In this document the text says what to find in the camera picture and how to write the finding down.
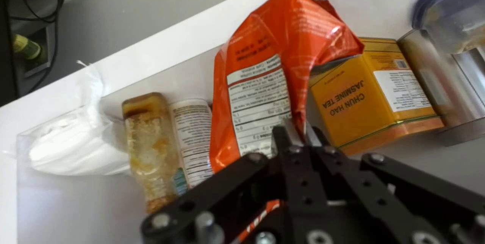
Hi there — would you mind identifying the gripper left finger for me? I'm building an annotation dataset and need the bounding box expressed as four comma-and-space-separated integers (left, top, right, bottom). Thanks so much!
140, 120, 328, 244

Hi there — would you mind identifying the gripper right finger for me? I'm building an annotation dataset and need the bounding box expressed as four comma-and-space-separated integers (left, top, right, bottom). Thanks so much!
306, 123, 485, 244

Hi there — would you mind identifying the orange snack packet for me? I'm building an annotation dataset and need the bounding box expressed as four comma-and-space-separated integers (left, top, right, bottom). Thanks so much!
209, 0, 365, 244

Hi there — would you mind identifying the white shelf unit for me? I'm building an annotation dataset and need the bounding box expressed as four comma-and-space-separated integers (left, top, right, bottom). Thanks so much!
0, 0, 485, 244

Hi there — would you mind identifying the white labelled bottle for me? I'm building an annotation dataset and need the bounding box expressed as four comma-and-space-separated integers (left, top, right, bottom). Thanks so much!
169, 99, 215, 196

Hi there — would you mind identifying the amber honey bottle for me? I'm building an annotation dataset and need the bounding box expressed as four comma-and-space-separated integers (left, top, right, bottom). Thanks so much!
122, 92, 181, 214

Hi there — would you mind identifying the yellow tea tin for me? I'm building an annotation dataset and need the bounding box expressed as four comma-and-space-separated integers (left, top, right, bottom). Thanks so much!
309, 38, 446, 156

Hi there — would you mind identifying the silver metal canister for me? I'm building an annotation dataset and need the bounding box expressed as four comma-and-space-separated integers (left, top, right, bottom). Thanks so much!
397, 28, 485, 147

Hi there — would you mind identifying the white plastic bag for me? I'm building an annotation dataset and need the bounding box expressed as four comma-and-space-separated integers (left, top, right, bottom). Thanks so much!
16, 61, 131, 177

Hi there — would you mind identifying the clear container with blue lid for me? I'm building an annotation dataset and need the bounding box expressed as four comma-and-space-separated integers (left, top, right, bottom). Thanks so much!
412, 0, 485, 54

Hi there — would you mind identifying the yellow green bottle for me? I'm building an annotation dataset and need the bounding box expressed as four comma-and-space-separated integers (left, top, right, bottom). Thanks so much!
13, 34, 42, 61

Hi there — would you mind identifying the black cable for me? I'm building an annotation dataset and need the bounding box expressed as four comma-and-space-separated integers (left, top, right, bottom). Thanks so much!
0, 0, 76, 97

